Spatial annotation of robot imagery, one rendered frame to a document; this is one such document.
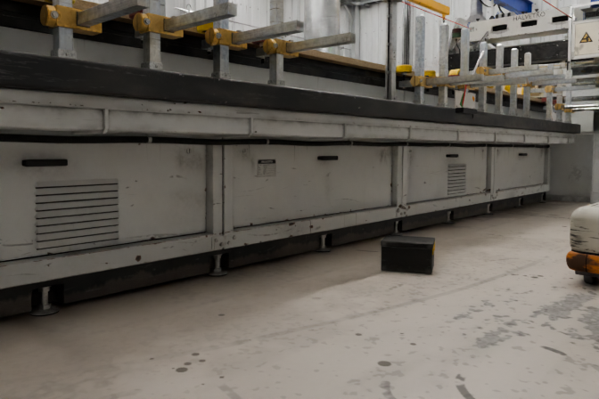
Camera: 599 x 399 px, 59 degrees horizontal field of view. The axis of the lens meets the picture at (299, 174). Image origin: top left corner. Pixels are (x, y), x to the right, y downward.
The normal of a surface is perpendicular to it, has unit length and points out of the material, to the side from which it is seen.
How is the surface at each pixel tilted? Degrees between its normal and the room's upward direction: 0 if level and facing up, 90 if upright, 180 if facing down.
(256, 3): 90
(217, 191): 90
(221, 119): 90
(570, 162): 90
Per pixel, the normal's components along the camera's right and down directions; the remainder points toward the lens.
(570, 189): -0.67, 0.04
